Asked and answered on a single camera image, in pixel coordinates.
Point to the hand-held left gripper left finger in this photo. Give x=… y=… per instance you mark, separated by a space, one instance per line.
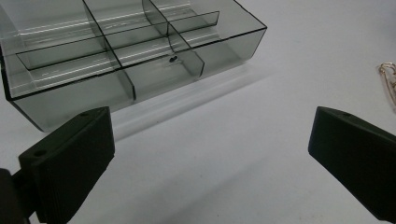
x=71 y=161

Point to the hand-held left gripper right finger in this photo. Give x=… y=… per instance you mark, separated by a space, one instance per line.
x=358 y=155

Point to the clear smoky plastic organizer box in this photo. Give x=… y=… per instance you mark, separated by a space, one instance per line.
x=93 y=62

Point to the small dark earring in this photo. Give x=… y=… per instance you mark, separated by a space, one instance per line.
x=172 y=59

